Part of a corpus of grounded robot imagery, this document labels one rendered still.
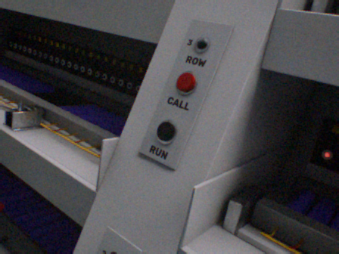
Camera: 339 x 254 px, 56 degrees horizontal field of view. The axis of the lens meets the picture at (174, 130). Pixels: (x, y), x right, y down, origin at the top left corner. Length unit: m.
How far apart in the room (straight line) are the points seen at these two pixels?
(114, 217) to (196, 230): 0.07
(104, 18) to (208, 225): 0.24
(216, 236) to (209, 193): 0.04
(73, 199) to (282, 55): 0.23
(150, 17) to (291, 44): 0.14
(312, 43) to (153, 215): 0.17
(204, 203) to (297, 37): 0.14
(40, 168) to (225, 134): 0.21
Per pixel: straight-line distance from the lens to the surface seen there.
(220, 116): 0.24
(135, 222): 0.27
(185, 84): 0.26
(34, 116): 0.44
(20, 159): 0.41
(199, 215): 0.25
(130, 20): 0.35
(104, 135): 0.37
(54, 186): 0.36
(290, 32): 0.26
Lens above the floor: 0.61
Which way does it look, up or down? level
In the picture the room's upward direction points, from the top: 22 degrees clockwise
